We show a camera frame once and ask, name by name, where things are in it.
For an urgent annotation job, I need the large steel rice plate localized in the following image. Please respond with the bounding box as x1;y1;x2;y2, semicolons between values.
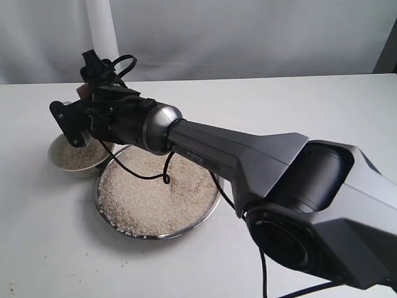
95;146;220;240

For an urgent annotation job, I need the black camera cable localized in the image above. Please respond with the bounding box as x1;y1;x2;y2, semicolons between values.
86;55;342;298

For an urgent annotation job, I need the white curtain backdrop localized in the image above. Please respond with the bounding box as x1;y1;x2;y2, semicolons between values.
1;1;396;84

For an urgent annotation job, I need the dark post at right edge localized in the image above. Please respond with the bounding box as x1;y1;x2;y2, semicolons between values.
373;22;397;74

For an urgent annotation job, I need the brown wooden cup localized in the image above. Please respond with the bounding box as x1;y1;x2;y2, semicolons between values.
76;83;91;99

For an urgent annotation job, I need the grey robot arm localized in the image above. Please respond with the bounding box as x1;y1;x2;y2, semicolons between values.
81;50;396;289

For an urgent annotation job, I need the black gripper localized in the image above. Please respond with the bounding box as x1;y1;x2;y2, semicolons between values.
79;50;155;145

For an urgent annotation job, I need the small cream ceramic bowl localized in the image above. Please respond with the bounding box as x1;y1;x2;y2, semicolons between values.
48;135;110;178

